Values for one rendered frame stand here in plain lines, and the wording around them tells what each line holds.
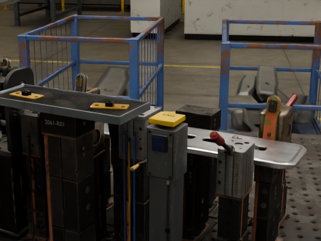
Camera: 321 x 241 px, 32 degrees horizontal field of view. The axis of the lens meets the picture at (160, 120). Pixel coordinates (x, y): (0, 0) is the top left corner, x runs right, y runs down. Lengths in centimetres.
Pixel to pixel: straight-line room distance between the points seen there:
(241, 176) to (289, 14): 839
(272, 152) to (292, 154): 5
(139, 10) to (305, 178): 778
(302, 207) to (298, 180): 23
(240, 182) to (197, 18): 836
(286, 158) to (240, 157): 19
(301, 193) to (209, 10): 774
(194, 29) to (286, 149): 819
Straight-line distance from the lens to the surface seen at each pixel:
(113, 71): 468
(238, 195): 134
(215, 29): 963
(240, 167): 131
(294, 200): 196
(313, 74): 476
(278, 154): 148
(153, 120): 119
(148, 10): 967
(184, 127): 120
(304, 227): 179
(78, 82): 188
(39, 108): 130
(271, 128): 162
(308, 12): 968
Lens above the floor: 151
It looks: 17 degrees down
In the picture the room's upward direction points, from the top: straight up
